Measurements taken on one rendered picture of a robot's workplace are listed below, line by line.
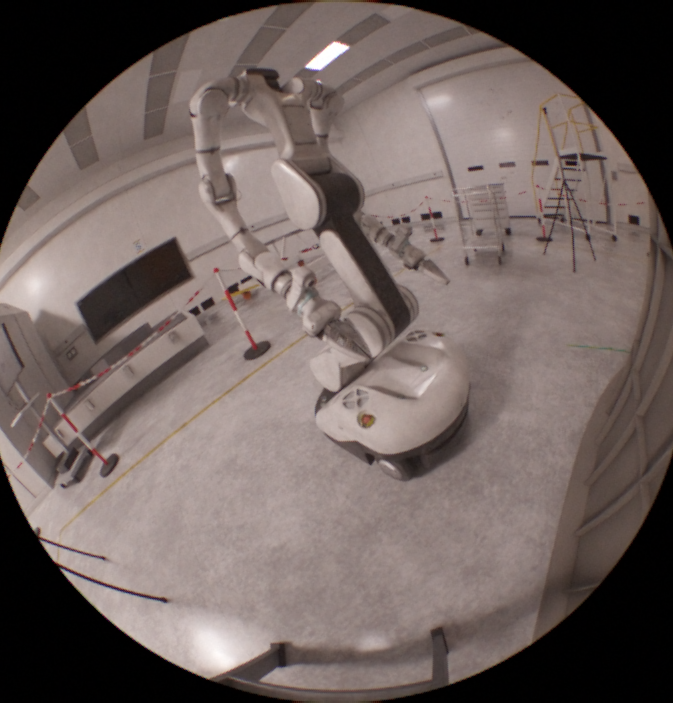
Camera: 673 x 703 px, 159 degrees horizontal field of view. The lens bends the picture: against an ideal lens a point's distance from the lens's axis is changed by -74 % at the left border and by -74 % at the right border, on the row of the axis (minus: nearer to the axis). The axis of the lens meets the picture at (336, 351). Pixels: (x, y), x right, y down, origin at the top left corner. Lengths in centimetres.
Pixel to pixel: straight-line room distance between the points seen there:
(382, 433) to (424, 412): 14
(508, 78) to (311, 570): 914
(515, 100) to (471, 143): 208
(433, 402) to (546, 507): 60
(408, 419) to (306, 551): 63
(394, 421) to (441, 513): 41
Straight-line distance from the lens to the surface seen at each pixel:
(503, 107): 828
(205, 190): 79
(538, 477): 104
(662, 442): 69
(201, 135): 81
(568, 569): 97
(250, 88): 83
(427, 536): 91
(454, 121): 850
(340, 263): 71
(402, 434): 72
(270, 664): 96
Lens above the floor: 89
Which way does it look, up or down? 29 degrees down
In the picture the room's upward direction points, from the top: 22 degrees counter-clockwise
